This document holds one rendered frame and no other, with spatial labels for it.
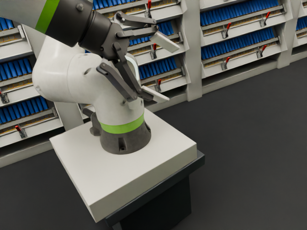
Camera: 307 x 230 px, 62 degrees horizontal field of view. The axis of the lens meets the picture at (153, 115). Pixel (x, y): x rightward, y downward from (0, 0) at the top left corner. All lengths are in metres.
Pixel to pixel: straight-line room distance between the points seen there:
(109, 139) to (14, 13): 0.37
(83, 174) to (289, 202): 0.70
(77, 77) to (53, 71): 0.07
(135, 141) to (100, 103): 0.14
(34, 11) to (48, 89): 0.25
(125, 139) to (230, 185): 0.52
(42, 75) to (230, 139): 0.87
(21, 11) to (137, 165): 0.41
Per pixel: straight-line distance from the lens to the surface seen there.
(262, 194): 1.03
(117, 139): 0.67
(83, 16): 0.49
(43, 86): 0.69
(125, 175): 0.63
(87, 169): 0.68
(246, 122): 1.35
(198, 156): 0.74
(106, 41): 0.52
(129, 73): 0.52
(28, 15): 0.49
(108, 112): 0.63
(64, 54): 0.70
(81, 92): 0.63
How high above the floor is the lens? 0.79
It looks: 34 degrees down
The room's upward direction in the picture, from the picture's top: 9 degrees counter-clockwise
